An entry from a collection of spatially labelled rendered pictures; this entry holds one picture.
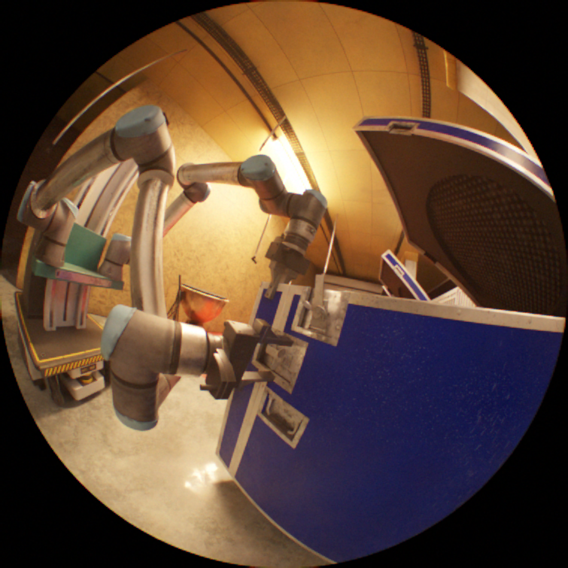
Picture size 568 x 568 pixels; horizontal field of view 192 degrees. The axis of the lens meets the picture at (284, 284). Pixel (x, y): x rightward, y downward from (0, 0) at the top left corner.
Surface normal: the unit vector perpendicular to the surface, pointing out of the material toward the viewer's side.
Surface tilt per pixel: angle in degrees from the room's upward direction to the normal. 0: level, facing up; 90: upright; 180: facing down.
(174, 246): 90
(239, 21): 180
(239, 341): 101
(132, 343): 77
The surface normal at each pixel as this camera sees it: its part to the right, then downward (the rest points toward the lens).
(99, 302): 0.86, 0.19
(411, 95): -0.29, 0.95
